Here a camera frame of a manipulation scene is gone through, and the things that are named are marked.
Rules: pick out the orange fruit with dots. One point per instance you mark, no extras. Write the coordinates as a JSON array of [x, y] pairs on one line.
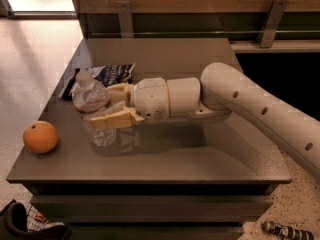
[[40, 137]]

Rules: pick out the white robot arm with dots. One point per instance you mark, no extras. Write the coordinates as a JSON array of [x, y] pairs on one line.
[[219, 91]]

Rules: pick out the right metal wall bracket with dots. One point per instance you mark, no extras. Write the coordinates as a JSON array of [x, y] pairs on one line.
[[267, 35]]

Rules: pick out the clear plastic water bottle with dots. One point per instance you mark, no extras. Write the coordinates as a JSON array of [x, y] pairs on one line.
[[89, 97]]

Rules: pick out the left metal wall bracket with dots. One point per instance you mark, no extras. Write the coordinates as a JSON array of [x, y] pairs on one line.
[[125, 19]]

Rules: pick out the metal wall bracket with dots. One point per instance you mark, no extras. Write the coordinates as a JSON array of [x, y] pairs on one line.
[[125, 19], [267, 35]]

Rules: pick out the blue chip bag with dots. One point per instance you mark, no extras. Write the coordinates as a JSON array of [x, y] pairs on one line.
[[108, 75]]

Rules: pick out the grey table with drawers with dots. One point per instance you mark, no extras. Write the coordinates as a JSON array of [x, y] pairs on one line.
[[177, 180]]

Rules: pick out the black bin with mesh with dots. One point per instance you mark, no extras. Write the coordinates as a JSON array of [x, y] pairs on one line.
[[17, 224]]

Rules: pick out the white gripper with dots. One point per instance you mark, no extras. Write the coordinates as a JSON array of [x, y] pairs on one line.
[[150, 98]]

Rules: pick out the black metal cylinder tool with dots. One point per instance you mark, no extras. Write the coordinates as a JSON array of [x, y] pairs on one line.
[[287, 232]]

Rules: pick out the horizontal metal rail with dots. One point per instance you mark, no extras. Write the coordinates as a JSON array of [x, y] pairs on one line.
[[232, 35]]

